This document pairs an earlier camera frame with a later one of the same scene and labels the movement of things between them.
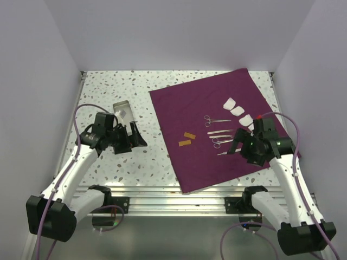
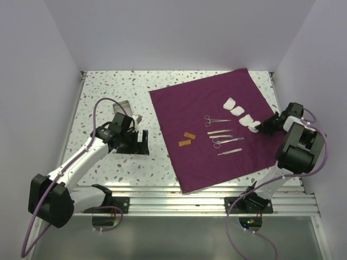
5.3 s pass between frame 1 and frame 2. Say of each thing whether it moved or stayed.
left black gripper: moved
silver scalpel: stayed
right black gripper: moved
